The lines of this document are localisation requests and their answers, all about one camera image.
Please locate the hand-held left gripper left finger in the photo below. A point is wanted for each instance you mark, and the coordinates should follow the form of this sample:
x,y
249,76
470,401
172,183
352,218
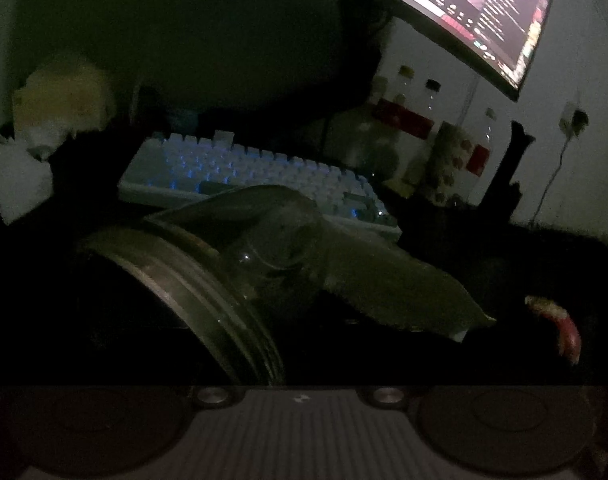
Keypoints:
x,y
211,394

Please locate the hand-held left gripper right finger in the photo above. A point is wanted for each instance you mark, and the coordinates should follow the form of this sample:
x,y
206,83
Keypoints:
x,y
384,394

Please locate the white tissue with green print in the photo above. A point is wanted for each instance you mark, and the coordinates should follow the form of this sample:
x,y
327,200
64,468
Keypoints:
x,y
384,285

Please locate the clear glass jar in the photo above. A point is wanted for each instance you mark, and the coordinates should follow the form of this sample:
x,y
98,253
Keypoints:
x,y
223,280

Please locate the person's right hand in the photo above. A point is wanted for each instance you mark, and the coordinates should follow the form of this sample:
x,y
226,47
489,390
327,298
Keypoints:
x,y
564,330

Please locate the backlit light blue keyboard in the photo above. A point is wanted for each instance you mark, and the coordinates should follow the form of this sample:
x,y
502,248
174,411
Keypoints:
x,y
244,170

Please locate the clear crumpled plastic bag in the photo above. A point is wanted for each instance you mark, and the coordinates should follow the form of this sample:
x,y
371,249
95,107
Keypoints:
x,y
366,150

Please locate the black angular object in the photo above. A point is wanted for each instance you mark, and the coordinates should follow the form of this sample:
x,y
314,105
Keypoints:
x,y
509,175

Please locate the small white keycap box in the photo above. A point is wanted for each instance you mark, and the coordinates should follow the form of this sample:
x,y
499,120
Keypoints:
x,y
223,136

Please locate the white cap bottle red label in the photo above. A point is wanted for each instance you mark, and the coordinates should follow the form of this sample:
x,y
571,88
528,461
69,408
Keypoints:
x,y
484,150

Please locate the black cap clear bottle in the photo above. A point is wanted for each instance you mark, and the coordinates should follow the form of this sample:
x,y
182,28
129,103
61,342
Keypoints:
x,y
431,110

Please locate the flat white paper sheet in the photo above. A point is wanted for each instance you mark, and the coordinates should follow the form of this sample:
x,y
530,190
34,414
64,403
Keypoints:
x,y
16,180

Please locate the yellow cap bottle red label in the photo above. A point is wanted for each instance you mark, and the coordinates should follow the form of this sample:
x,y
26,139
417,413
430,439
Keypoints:
x,y
406,95

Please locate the crumpled white tissue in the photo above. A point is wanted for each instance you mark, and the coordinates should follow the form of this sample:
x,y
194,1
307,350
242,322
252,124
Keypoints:
x,y
46,137

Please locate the yellowish plastic bag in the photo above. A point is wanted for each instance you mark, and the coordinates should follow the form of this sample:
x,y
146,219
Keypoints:
x,y
66,95

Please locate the black monitor stand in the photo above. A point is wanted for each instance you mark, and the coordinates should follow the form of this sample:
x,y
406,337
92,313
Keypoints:
x,y
364,45

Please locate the curved computer monitor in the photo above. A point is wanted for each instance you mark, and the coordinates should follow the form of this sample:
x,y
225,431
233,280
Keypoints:
x,y
474,10

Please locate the black wall charger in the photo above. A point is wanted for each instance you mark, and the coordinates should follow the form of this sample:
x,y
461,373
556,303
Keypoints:
x,y
575,119

